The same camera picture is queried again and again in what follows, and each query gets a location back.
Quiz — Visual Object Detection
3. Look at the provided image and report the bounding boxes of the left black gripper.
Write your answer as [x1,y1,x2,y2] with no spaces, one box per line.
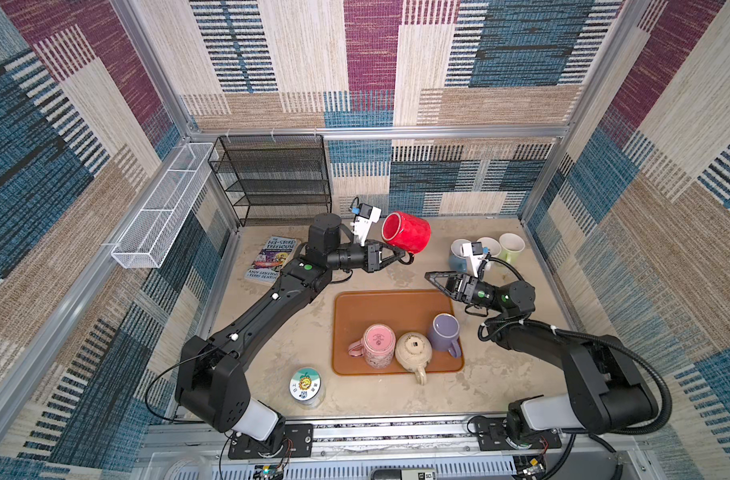
[324,241,403,278]

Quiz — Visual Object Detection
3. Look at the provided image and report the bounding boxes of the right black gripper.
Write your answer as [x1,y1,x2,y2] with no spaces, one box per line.
[425,269,505,313]

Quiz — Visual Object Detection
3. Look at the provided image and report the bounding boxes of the red mug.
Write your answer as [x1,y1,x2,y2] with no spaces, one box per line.
[381,211,432,255]

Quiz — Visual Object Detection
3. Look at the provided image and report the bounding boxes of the blue dotted mug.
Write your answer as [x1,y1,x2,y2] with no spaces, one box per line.
[448,239,469,273]

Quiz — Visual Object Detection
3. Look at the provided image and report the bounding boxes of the white mug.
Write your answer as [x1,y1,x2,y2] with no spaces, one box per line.
[478,237,502,258]

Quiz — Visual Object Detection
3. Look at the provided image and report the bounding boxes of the light green mug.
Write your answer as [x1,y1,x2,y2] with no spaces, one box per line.
[498,233,526,265]

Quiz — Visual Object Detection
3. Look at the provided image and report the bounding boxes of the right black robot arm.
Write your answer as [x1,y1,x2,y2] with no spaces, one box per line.
[425,271,673,445]

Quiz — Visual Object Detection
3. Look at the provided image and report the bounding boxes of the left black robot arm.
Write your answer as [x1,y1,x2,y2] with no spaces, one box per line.
[174,213,413,451]

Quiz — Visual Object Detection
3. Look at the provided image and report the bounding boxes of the purple mug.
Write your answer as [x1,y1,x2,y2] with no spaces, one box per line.
[427,313,462,358]

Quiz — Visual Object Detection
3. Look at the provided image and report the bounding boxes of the pink ghost mug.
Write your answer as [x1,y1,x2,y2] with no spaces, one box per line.
[347,324,396,369]

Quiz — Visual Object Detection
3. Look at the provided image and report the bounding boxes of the beige ceramic teapot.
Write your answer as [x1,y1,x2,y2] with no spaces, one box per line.
[394,332,433,386]

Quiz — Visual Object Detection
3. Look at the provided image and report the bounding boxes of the paperback book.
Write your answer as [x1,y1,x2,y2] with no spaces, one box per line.
[244,236,300,284]

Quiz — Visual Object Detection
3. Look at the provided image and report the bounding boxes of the clear jar green lid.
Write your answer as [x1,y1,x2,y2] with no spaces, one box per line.
[289,367,325,408]

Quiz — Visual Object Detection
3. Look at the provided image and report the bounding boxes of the black wire shelf rack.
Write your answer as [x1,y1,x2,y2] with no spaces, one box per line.
[210,135,332,227]

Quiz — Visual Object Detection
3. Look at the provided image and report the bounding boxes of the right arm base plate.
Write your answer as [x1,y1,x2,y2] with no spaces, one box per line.
[466,415,563,452]

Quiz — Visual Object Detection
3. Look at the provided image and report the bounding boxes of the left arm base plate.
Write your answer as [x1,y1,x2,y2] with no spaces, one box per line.
[227,422,314,460]

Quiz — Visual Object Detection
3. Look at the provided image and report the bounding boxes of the black corrugated cable conduit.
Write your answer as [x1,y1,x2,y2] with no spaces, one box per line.
[478,257,673,480]

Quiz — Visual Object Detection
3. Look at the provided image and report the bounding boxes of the white wire mesh basket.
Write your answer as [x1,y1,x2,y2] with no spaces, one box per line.
[111,143,214,269]

